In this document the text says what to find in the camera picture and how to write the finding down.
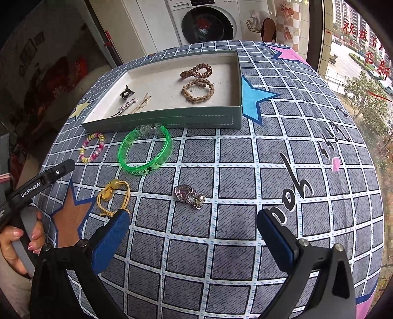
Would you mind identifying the shallow grey-green box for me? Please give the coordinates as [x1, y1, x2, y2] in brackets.
[80, 50, 244, 133]

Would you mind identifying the window with red decals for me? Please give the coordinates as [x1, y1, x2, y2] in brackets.
[322, 0, 393, 135]

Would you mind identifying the colourful bead bracelet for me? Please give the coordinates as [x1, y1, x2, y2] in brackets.
[79, 132, 105, 164]

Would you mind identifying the checked star print tablecloth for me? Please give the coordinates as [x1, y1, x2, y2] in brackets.
[32, 40, 384, 319]

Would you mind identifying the gold hair clip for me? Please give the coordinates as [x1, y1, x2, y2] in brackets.
[130, 93, 152, 115]

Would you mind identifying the checked printed panel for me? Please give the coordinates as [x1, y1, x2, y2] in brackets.
[275, 0, 303, 54]

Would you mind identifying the person's left hand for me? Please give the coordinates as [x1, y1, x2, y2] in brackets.
[0, 212, 44, 278]

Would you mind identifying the silver heart hair clip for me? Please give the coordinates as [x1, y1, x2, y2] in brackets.
[174, 184, 206, 210]

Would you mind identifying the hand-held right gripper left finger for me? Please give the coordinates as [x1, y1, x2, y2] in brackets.
[30, 209, 131, 319]

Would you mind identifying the brown braided hair tie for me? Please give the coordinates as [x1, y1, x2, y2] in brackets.
[181, 78, 215, 104]

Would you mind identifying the cream sofa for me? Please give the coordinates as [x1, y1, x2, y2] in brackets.
[75, 64, 111, 93]

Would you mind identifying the green plastic bangle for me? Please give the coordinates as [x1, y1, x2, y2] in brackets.
[118, 123, 173, 176]

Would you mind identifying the brown spiral hair tie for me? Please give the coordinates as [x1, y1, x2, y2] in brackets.
[180, 63, 213, 79]

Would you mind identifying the black butterfly claw clip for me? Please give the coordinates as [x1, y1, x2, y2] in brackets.
[119, 85, 136, 100]

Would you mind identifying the yellow hair tie with bead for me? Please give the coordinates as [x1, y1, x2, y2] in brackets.
[97, 179, 131, 217]

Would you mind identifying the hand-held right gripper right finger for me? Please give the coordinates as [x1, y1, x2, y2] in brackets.
[256, 209, 361, 319]

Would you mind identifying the brown wooden board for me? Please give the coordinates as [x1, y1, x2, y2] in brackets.
[261, 18, 277, 42]

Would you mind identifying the white washing machine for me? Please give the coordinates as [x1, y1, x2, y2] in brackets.
[166, 0, 240, 46]

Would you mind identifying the mop with red-white handle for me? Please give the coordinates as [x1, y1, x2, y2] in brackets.
[104, 31, 119, 66]

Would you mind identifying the silver star hair clip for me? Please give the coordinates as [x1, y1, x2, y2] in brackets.
[111, 96, 138, 118]

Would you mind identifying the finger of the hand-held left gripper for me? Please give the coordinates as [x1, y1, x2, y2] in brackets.
[43, 159, 76, 184]

